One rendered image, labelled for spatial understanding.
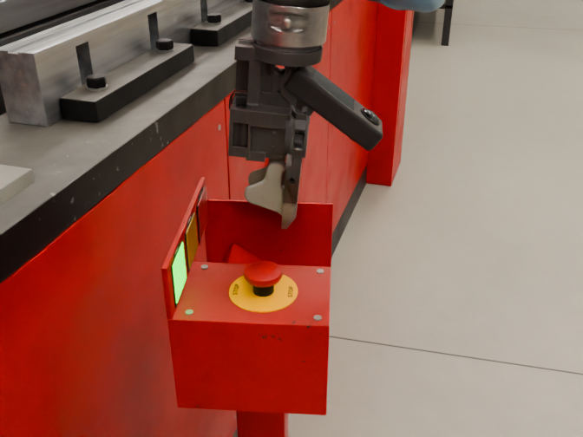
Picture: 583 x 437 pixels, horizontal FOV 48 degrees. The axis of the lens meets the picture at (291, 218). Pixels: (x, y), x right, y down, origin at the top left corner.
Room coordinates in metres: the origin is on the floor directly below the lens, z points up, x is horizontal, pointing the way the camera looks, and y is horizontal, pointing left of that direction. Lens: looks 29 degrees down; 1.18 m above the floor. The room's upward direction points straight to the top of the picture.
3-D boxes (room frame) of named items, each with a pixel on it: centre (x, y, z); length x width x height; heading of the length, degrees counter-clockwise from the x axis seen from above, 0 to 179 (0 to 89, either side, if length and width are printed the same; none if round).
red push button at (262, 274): (0.56, 0.03, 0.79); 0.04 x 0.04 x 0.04
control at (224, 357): (0.60, 0.04, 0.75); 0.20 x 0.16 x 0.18; 176
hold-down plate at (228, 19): (1.33, 0.11, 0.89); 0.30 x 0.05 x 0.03; 163
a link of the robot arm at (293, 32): (0.65, 0.00, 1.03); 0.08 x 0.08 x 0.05
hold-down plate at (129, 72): (0.94, 0.23, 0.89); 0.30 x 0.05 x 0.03; 163
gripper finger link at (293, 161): (0.63, 0.00, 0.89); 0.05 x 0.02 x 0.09; 176
